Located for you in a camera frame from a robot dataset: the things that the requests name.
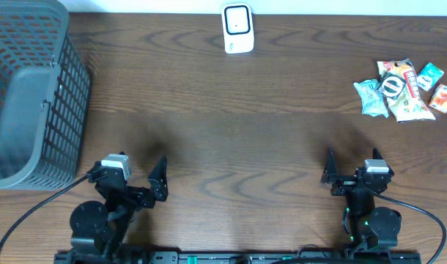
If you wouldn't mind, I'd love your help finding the white barcode scanner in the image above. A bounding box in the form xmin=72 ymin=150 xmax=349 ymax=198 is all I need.
xmin=221 ymin=3 xmax=254 ymax=54

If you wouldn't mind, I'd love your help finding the orange tissue pack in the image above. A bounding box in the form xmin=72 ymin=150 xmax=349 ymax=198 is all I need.
xmin=429 ymin=84 xmax=447 ymax=114

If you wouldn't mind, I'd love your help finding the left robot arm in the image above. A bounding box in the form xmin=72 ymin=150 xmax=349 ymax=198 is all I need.
xmin=68 ymin=153 xmax=169 ymax=263

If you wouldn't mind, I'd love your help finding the white blue snack bag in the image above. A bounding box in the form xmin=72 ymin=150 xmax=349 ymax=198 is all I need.
xmin=377 ymin=59 xmax=435 ymax=122

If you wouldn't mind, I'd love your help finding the green tissue pack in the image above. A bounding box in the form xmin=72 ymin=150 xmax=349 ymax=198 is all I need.
xmin=417 ymin=62 xmax=444 ymax=92

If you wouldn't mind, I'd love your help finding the light green wipes pack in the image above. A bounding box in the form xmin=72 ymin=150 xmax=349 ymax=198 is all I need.
xmin=353 ymin=79 xmax=389 ymax=118

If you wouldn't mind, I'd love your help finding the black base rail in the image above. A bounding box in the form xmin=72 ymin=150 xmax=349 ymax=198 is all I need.
xmin=53 ymin=249 xmax=421 ymax=264

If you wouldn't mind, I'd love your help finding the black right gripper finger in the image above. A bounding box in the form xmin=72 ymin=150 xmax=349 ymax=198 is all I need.
xmin=322 ymin=149 xmax=338 ymax=177
xmin=372 ymin=147 xmax=394 ymax=175

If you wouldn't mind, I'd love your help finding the grey plastic shopping basket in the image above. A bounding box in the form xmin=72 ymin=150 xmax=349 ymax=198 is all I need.
xmin=0 ymin=1 xmax=91 ymax=190

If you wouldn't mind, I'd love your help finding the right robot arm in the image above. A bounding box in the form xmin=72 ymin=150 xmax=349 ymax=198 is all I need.
xmin=320 ymin=148 xmax=402 ymax=259

